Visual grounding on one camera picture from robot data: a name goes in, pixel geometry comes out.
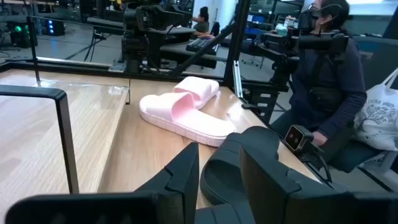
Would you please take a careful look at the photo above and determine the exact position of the black camera cable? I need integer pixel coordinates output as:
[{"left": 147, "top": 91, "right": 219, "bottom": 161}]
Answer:
[{"left": 300, "top": 146, "right": 333, "bottom": 184}]

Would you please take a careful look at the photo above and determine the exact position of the small black table camera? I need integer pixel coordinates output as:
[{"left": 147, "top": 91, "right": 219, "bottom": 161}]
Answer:
[{"left": 284, "top": 124, "right": 315, "bottom": 154}]

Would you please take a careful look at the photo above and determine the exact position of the black keyboard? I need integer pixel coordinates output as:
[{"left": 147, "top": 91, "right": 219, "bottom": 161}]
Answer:
[{"left": 185, "top": 37, "right": 219, "bottom": 56}]

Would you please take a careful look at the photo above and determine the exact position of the pink rubber slide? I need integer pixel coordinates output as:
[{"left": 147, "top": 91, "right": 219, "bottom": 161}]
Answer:
[
  {"left": 172, "top": 76, "right": 220, "bottom": 110},
  {"left": 139, "top": 91, "right": 237, "bottom": 147}
]

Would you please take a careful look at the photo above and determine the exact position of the wooden shelf black metal frame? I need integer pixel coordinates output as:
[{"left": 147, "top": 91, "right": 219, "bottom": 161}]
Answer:
[{"left": 0, "top": 15, "right": 131, "bottom": 224}]

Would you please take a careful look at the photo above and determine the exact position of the person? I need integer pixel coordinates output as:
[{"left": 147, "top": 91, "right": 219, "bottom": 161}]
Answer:
[
  {"left": 269, "top": 0, "right": 368, "bottom": 174},
  {"left": 190, "top": 6, "right": 211, "bottom": 34}
]

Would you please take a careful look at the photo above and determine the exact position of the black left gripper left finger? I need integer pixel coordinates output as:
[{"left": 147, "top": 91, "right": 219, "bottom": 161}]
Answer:
[{"left": 136, "top": 142, "right": 200, "bottom": 224}]

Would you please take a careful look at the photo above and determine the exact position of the white printed tote bag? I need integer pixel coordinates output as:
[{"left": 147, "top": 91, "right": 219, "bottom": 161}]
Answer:
[{"left": 352, "top": 67, "right": 398, "bottom": 152}]

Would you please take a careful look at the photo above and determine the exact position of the silver metal bracket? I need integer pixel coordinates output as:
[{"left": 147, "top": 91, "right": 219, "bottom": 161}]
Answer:
[{"left": 233, "top": 60, "right": 244, "bottom": 99}]

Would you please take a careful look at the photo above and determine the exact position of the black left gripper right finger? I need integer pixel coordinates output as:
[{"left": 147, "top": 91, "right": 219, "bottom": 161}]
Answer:
[{"left": 239, "top": 145, "right": 301, "bottom": 224}]

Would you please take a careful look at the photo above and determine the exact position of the black metal table frame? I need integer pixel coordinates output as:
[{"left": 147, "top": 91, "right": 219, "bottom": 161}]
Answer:
[{"left": 0, "top": 0, "right": 398, "bottom": 200}]

